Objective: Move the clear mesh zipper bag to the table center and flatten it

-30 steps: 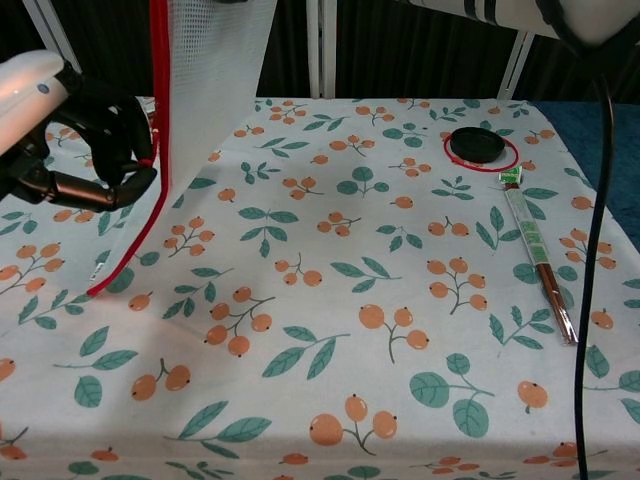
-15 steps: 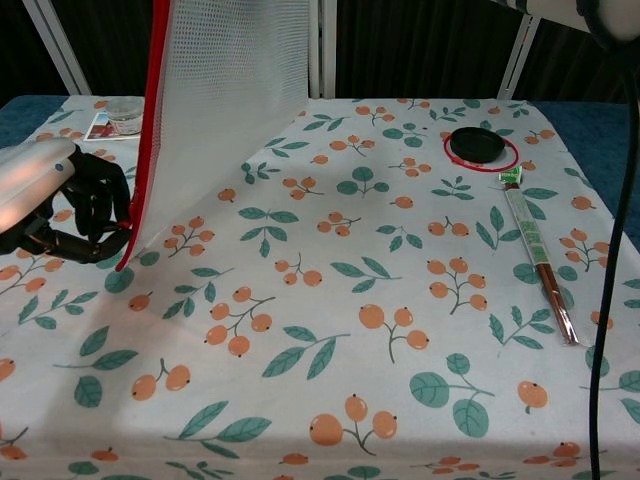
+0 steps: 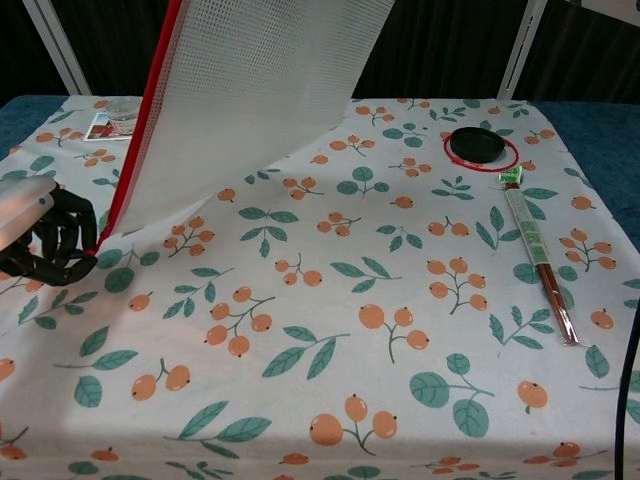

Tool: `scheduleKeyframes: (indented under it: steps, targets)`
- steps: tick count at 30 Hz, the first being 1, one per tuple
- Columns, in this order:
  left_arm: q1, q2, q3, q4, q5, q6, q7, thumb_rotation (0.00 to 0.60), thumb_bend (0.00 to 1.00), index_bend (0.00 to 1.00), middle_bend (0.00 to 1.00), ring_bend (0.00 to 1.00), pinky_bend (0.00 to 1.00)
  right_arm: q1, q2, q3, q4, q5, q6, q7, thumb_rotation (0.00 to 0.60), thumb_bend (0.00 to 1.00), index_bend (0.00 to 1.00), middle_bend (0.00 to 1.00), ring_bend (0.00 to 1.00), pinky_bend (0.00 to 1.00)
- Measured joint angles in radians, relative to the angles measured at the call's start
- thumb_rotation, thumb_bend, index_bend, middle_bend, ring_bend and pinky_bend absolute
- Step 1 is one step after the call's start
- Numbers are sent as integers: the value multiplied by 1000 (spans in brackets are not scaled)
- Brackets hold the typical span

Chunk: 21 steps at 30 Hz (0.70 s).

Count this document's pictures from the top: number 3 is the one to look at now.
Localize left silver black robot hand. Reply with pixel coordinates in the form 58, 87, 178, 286
0, 175, 99, 288

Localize white mesh zipper pouch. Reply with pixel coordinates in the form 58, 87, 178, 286
95, 0, 397, 257

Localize picture postcard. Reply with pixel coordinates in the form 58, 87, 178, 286
82, 111, 134, 143

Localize clear plastic jar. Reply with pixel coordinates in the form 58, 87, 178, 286
106, 98, 144, 135

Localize floral orange berry tablecloth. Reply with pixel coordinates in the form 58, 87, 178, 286
0, 95, 640, 480

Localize black round lid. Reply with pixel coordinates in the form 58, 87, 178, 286
449, 127, 503, 164

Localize black pleated curtain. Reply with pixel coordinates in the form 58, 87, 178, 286
0, 0, 640, 105

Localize red rubber band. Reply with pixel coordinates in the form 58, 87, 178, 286
442, 130, 521, 173

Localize wrapped brown chopsticks pair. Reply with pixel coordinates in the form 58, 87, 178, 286
497, 166, 584, 348

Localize white metal frame post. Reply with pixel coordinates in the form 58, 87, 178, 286
22, 0, 94, 97
496, 0, 547, 100

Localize dark hanging cable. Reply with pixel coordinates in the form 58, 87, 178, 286
614, 293, 640, 480

